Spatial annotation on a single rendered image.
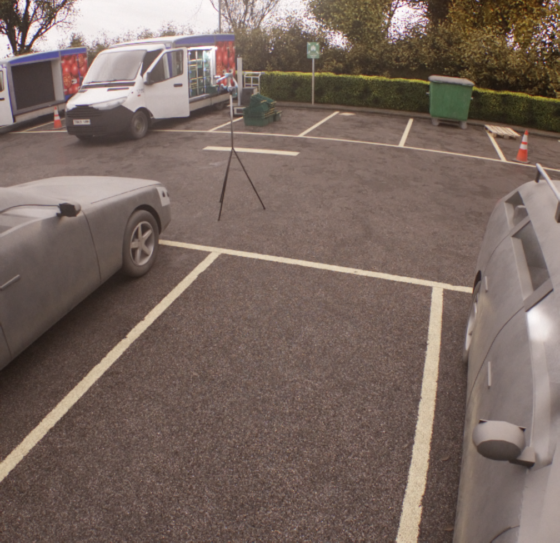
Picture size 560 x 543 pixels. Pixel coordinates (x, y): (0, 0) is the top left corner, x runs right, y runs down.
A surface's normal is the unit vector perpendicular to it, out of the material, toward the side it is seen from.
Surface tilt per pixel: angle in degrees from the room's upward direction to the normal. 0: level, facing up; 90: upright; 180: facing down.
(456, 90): 94
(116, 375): 0
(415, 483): 0
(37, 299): 88
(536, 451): 49
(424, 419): 0
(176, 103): 90
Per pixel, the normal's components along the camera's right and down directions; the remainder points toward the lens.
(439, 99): -0.28, 0.53
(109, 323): 0.00, -0.88
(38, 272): 0.94, 0.04
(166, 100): 0.07, 0.51
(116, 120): 0.57, 0.38
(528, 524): -0.63, -0.69
